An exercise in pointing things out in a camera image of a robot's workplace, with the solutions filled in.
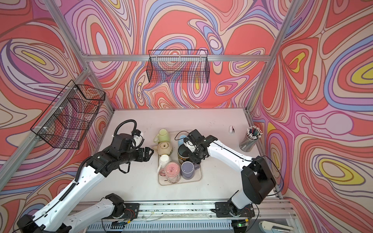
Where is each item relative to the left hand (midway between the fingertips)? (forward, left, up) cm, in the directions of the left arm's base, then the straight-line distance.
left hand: (149, 150), depth 74 cm
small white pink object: (+26, -52, -18) cm, 61 cm away
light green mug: (+16, -4, -10) cm, 19 cm away
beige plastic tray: (+21, -10, -19) cm, 30 cm away
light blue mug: (+5, -16, +2) cm, 17 cm away
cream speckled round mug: (+8, -5, -11) cm, 14 cm away
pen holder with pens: (+11, -58, -3) cm, 59 cm away
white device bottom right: (-32, -57, -16) cm, 67 cm away
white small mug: (0, -6, -10) cm, 12 cm away
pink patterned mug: (-8, -11, -9) cm, 17 cm away
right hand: (0, -25, -13) cm, 28 cm away
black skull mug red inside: (+2, -17, -8) cm, 19 cm away
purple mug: (-6, -20, -11) cm, 24 cm away
